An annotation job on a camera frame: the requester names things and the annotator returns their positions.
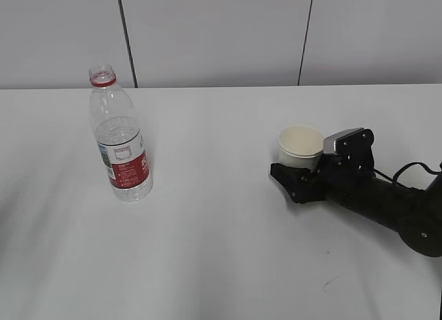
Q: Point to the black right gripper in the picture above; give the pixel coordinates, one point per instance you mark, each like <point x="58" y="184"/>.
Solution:
<point x="334" y="178"/>

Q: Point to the white paper cup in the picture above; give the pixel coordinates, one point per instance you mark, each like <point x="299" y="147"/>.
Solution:
<point x="300" y="146"/>

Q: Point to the clear water bottle red label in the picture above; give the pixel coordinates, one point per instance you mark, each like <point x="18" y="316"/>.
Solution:
<point x="118" y="135"/>

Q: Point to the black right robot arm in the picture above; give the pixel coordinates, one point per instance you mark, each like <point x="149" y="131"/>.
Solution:
<point x="414" y="214"/>

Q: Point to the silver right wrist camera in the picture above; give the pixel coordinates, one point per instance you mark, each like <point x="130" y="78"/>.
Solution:
<point x="355" y="142"/>

